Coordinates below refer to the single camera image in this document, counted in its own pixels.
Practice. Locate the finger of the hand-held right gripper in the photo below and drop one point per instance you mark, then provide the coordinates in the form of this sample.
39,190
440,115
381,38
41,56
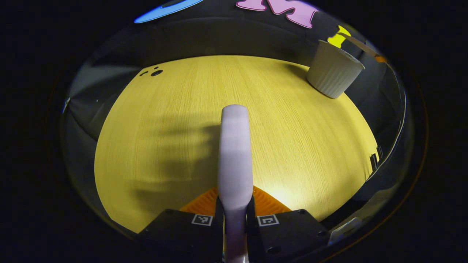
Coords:
380,58

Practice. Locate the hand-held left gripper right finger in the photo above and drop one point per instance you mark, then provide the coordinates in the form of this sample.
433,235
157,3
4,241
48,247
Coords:
285,235

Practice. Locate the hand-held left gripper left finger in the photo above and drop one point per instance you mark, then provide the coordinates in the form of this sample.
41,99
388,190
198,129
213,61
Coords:
182,233

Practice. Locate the yellow wooden desktop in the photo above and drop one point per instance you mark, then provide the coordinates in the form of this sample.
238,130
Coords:
164,128

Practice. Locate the white ribbed garbage bin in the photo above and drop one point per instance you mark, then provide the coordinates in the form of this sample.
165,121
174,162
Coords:
331,73

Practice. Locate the black desk edge clip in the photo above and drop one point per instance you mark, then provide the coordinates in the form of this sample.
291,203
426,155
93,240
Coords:
373,160

